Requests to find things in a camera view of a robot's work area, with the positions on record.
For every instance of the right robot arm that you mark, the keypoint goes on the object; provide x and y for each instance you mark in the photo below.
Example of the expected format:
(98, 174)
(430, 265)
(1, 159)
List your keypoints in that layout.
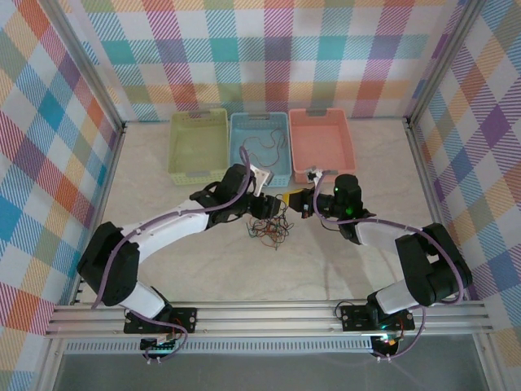
(378, 234)

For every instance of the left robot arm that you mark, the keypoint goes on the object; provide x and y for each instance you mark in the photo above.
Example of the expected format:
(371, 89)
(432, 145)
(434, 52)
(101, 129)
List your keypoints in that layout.
(171, 226)

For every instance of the pink plastic basket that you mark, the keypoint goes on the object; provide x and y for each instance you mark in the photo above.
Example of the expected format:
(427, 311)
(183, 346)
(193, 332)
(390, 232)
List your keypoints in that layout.
(321, 142)

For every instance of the green plastic basket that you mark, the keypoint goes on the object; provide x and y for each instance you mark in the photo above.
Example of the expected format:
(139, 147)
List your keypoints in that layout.
(197, 142)

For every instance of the blue plastic basket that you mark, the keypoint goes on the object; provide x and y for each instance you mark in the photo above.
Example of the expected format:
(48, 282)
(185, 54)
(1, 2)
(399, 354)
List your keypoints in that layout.
(260, 122)

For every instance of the plaid backdrop cloth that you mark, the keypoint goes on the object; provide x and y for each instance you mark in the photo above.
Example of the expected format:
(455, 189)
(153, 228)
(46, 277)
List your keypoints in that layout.
(32, 122)
(260, 49)
(488, 163)

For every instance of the grey metal panel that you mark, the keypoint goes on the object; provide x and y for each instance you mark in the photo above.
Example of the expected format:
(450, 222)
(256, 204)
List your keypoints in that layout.
(264, 372)

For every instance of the aluminium side rail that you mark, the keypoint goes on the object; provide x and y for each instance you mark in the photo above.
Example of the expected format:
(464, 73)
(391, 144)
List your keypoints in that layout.
(427, 183)
(108, 183)

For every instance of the aluminium mounting rail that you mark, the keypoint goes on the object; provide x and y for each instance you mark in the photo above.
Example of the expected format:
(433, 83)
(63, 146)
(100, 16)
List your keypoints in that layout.
(264, 319)

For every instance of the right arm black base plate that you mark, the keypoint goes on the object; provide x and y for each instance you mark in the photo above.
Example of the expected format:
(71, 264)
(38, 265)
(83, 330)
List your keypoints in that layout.
(354, 317)

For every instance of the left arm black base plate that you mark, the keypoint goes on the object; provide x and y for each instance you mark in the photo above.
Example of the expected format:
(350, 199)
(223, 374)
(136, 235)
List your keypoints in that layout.
(185, 319)

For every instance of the aluminium frame post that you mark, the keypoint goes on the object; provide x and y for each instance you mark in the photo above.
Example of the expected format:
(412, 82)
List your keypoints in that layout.
(81, 61)
(490, 362)
(447, 61)
(51, 366)

